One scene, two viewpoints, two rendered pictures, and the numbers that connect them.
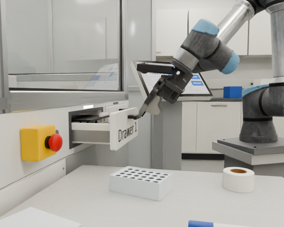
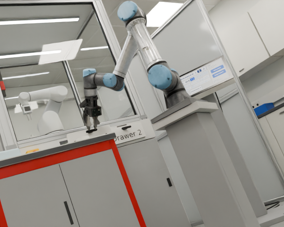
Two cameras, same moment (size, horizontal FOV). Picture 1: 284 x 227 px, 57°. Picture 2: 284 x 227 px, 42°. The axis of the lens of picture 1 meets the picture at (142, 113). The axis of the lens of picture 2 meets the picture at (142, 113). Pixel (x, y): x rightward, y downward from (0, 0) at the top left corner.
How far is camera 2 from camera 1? 188 cm
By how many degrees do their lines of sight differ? 47
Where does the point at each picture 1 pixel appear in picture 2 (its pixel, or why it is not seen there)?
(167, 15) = not seen: outside the picture
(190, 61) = (87, 93)
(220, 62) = (101, 83)
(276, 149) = (165, 113)
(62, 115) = (54, 143)
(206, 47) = (89, 82)
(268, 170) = (178, 129)
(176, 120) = (215, 115)
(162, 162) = not seen: hidden behind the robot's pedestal
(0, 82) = (11, 140)
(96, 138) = not seen: hidden behind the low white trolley
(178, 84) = (91, 106)
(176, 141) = (222, 133)
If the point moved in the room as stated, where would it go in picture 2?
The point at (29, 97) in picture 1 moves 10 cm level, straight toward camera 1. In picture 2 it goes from (27, 141) to (15, 141)
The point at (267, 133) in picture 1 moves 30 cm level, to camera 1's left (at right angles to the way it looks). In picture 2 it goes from (173, 103) to (138, 125)
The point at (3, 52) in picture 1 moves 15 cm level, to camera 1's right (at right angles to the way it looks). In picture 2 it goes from (11, 130) to (21, 120)
